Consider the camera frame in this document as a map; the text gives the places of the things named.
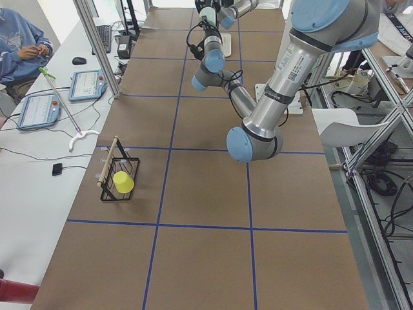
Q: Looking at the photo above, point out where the black computer mouse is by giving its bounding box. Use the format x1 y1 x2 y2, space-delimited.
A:
72 57 87 65

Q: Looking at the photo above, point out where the blue teach pendant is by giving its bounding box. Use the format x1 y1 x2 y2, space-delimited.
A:
68 70 107 102
17 93 61 130

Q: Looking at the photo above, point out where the far blue teach pendant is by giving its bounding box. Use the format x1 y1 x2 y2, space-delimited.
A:
68 70 107 102

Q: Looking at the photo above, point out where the seated person in blue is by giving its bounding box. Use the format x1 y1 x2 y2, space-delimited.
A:
1 8 54 103

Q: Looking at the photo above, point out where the aluminium frame post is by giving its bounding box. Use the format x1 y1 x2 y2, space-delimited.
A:
73 0 121 98

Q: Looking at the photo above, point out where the black wire cup rack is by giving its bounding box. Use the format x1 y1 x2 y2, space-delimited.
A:
97 136 141 202

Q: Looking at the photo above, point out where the near blue teach pendant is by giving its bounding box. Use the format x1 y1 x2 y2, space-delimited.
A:
17 93 61 130

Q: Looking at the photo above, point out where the red bottle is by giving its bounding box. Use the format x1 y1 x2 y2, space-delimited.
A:
0 279 40 304

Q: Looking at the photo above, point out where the white chair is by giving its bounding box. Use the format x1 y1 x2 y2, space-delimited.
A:
312 108 390 147

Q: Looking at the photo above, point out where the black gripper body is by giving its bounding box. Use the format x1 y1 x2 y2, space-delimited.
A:
199 21 218 39
194 0 221 12

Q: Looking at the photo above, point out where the black keyboard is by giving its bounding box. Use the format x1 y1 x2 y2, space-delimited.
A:
96 25 112 54

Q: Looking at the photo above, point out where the black power box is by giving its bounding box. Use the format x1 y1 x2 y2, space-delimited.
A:
117 36 132 59

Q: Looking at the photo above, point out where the yellow cup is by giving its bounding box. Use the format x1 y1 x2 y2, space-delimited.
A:
113 171 135 194

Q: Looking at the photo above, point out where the white cartoon serving tray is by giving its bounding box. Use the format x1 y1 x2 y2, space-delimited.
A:
221 33 232 57

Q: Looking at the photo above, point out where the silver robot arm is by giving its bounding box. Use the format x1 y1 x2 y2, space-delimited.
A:
194 0 258 29
192 1 382 163

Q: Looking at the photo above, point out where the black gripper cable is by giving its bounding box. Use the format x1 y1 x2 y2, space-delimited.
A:
186 20 207 61

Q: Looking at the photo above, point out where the pink green stick tool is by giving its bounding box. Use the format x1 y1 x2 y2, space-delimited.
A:
39 67 82 136

